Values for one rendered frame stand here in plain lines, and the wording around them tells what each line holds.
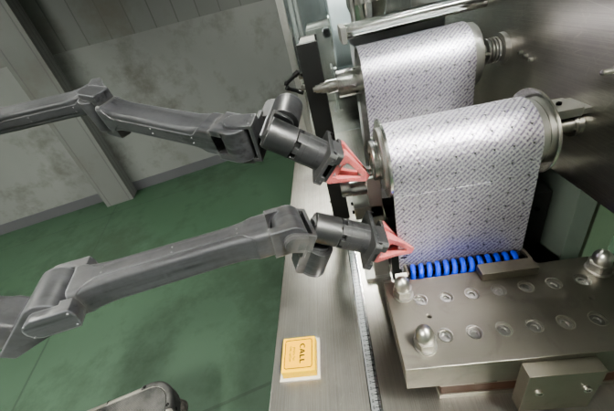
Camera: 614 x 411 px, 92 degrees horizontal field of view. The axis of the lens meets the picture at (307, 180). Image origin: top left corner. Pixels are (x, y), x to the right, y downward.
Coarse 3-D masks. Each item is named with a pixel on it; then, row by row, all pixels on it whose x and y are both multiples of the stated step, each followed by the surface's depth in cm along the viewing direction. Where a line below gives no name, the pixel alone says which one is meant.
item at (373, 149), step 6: (372, 144) 53; (372, 150) 52; (378, 150) 52; (372, 156) 52; (378, 156) 52; (372, 162) 53; (378, 162) 52; (372, 168) 56; (378, 168) 52; (378, 174) 53
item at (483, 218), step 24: (432, 192) 51; (456, 192) 51; (480, 192) 51; (504, 192) 51; (528, 192) 51; (408, 216) 54; (432, 216) 54; (456, 216) 54; (480, 216) 54; (504, 216) 54; (528, 216) 54; (408, 240) 57; (432, 240) 57; (456, 240) 57; (480, 240) 57; (504, 240) 57; (408, 264) 61; (432, 264) 61
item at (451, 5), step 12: (444, 0) 66; (456, 0) 62; (468, 0) 62; (480, 0) 62; (396, 12) 69; (408, 12) 63; (420, 12) 63; (432, 12) 63; (444, 12) 64; (348, 24) 68; (360, 24) 65; (372, 24) 64; (384, 24) 65; (396, 24) 65
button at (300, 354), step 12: (312, 336) 64; (288, 348) 62; (300, 348) 62; (312, 348) 61; (288, 360) 60; (300, 360) 60; (312, 360) 59; (288, 372) 59; (300, 372) 58; (312, 372) 58
